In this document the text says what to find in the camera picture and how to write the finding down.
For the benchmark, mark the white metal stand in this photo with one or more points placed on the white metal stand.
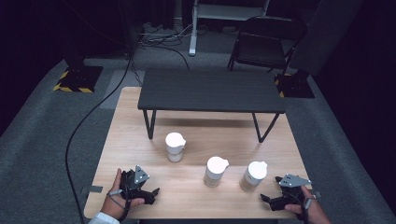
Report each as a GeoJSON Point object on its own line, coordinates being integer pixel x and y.
{"type": "Point", "coordinates": [193, 34]}

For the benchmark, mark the grey tape piece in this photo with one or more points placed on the grey tape piece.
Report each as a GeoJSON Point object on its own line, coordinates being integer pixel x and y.
{"type": "Point", "coordinates": [317, 195]}
{"type": "Point", "coordinates": [96, 188]}

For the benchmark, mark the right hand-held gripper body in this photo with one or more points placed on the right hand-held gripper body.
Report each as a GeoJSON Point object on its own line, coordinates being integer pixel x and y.
{"type": "Point", "coordinates": [294, 180]}

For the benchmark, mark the black folding chair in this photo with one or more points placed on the black folding chair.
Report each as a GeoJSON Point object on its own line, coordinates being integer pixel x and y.
{"type": "Point", "coordinates": [261, 43]}

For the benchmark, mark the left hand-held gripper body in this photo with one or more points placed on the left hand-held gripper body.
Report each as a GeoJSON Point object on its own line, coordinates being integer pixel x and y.
{"type": "Point", "coordinates": [140, 177]}

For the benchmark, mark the grey curtain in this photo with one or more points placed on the grey curtain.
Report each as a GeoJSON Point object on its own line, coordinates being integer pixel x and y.
{"type": "Point", "coordinates": [323, 34]}

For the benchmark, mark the person's right hand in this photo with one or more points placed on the person's right hand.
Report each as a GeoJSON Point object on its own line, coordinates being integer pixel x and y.
{"type": "Point", "coordinates": [314, 211]}

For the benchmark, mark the black shelf with metal legs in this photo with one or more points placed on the black shelf with metal legs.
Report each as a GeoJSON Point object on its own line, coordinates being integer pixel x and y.
{"type": "Point", "coordinates": [211, 90]}

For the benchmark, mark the striped-edge black base plate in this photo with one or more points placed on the striped-edge black base plate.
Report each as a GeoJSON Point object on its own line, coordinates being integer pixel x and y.
{"type": "Point", "coordinates": [295, 87]}
{"type": "Point", "coordinates": [82, 79]}

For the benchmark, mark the person's left hand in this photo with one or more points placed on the person's left hand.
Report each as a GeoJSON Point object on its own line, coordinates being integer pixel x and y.
{"type": "Point", "coordinates": [112, 205]}

